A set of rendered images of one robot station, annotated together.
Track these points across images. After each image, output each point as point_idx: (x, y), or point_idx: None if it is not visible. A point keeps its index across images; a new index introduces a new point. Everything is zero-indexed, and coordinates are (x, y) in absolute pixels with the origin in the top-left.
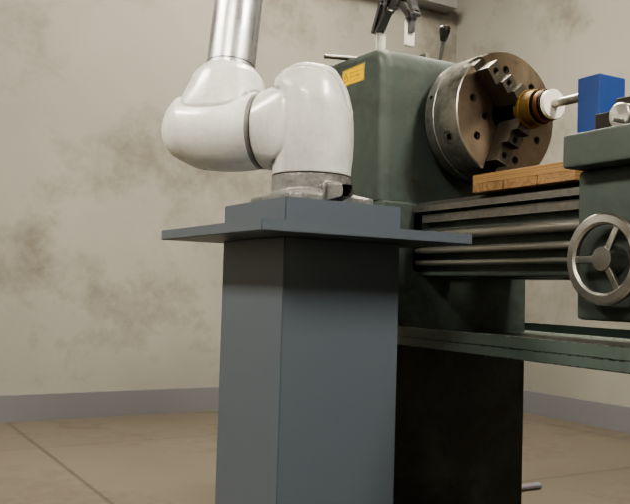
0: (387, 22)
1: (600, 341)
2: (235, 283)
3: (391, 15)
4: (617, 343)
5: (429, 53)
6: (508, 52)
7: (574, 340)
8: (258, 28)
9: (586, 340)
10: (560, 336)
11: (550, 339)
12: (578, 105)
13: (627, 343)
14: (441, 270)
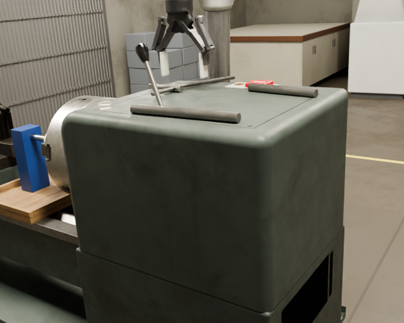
0: (194, 41)
1: (43, 291)
2: None
3: (189, 36)
4: (36, 284)
5: (148, 84)
6: (77, 97)
7: (59, 288)
8: (206, 78)
9: (51, 293)
10: (64, 314)
11: (74, 286)
12: (42, 141)
13: (29, 288)
14: None
